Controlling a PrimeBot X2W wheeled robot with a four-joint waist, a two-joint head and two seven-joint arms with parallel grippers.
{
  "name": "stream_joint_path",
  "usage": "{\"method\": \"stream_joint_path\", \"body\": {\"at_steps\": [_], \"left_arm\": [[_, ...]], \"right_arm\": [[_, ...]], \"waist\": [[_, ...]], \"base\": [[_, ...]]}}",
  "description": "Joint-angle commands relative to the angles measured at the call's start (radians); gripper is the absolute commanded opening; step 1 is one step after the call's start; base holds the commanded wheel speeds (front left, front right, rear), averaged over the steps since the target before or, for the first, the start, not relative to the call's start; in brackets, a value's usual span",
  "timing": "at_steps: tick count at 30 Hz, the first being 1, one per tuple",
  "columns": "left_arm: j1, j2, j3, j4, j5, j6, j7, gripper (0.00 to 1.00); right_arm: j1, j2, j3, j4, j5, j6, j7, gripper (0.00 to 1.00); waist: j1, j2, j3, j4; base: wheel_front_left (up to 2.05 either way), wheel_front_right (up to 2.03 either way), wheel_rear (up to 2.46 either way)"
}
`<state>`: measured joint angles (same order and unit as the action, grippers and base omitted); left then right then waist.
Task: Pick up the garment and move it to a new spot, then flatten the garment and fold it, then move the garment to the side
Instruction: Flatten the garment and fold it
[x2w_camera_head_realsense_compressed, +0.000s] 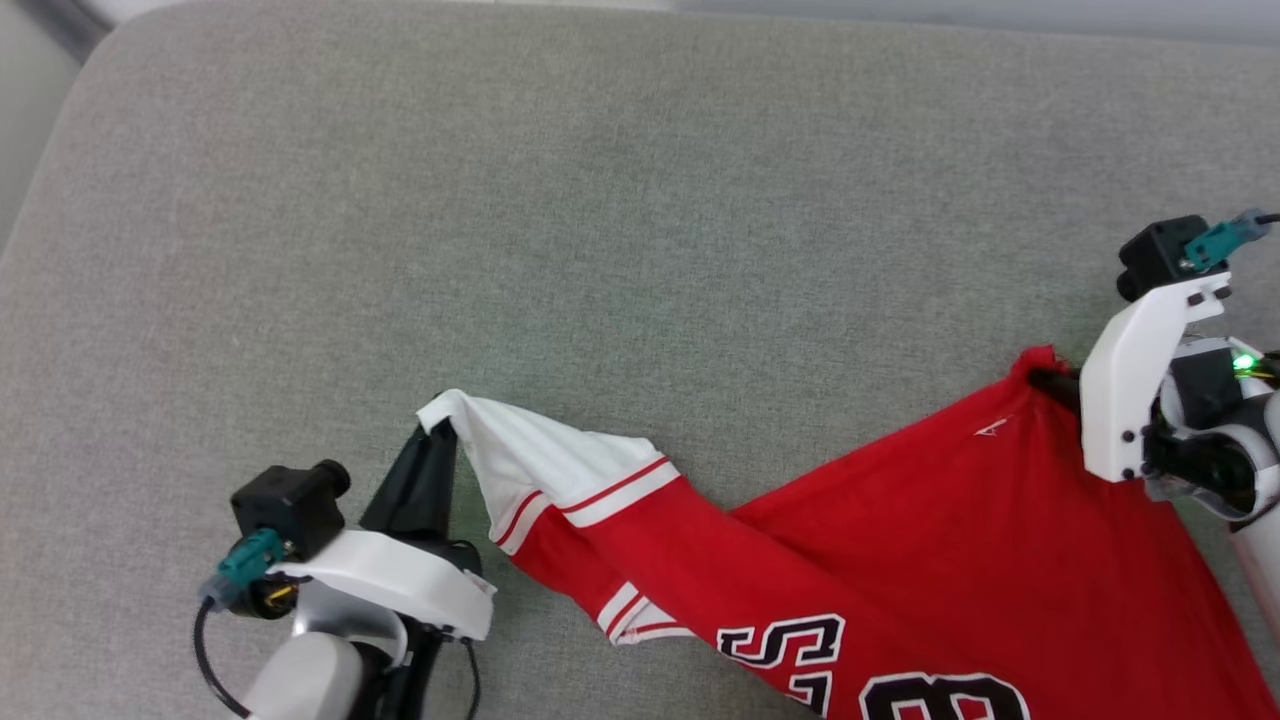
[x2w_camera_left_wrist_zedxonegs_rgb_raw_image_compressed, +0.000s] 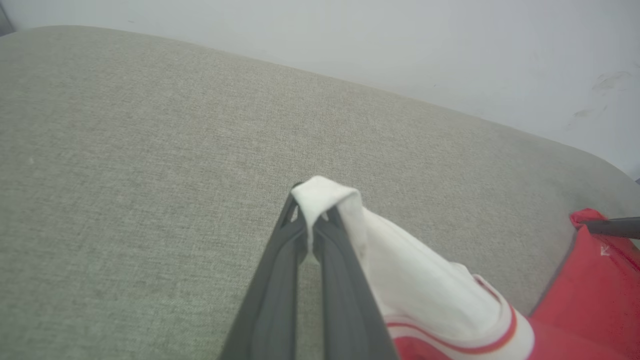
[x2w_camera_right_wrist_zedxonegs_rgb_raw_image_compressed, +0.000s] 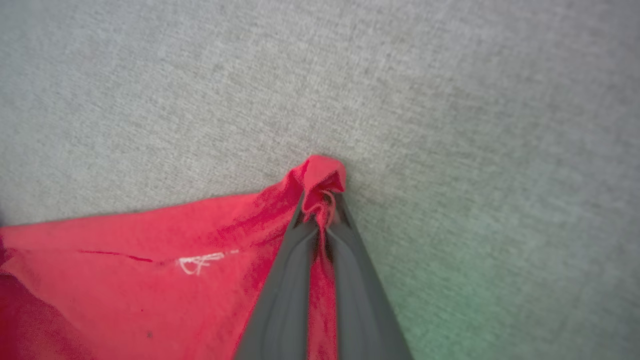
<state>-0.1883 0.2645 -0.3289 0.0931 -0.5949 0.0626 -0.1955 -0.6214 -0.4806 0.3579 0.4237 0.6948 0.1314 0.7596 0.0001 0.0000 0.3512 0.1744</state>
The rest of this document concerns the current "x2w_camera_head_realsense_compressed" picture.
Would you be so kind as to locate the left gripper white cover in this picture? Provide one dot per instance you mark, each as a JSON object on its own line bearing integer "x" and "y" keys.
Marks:
{"x": 400, "y": 580}

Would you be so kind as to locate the teal right camera plug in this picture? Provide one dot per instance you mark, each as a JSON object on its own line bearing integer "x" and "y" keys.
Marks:
{"x": 1220, "y": 240}

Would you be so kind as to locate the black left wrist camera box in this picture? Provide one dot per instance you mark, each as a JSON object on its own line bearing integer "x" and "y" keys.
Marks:
{"x": 285, "y": 505}

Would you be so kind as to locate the red and white sports jersey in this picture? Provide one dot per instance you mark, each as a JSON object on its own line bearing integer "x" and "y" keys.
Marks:
{"x": 950, "y": 560}

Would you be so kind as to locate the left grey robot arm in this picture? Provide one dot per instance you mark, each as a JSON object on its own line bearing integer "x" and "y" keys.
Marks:
{"x": 300, "y": 685}

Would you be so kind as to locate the teal left camera plug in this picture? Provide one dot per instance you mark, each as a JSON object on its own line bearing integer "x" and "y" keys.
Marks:
{"x": 245, "y": 565}

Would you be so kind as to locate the grey fabric sofa seat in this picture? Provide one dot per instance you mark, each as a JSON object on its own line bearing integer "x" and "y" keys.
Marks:
{"x": 500, "y": 250}

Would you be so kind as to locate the teal camera plug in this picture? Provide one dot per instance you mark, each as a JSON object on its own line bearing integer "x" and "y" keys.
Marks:
{"x": 245, "y": 565}
{"x": 1220, "y": 240}

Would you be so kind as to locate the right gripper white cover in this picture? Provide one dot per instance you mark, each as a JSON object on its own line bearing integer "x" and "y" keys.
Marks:
{"x": 1120, "y": 400}

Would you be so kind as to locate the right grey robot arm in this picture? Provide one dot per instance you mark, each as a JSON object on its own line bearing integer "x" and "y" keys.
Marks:
{"x": 1262, "y": 570}

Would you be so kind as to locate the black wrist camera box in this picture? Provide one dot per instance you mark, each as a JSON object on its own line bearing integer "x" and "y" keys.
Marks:
{"x": 285, "y": 505}
{"x": 1155, "y": 255}

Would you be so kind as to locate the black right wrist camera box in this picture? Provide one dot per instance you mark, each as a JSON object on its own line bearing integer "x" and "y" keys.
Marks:
{"x": 1155, "y": 255}

